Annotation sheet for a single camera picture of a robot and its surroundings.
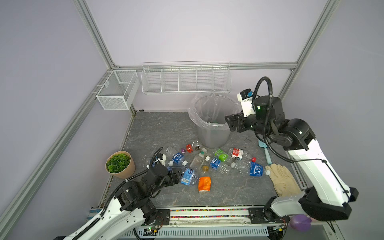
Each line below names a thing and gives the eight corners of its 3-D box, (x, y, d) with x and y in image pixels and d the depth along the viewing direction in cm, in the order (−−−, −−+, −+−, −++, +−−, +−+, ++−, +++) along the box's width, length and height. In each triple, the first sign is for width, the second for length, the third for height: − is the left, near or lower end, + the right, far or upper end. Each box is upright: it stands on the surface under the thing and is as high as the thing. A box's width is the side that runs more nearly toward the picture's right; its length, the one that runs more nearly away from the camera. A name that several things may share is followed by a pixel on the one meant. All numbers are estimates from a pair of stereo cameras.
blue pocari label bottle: (203, 164, 93) (203, 160, 89) (207, 157, 96) (207, 153, 92) (227, 177, 88) (228, 174, 84) (230, 169, 91) (232, 165, 87)
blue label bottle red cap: (237, 176, 88) (238, 174, 85) (235, 164, 92) (236, 161, 90) (268, 176, 87) (270, 174, 85) (265, 163, 92) (267, 161, 90)
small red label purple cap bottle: (182, 155, 96) (181, 151, 92) (180, 148, 99) (179, 145, 96) (202, 149, 99) (202, 146, 95) (199, 143, 102) (199, 139, 98)
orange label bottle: (198, 193, 82) (198, 191, 79) (198, 168, 92) (198, 165, 88) (211, 193, 82) (211, 191, 79) (210, 168, 92) (210, 165, 88)
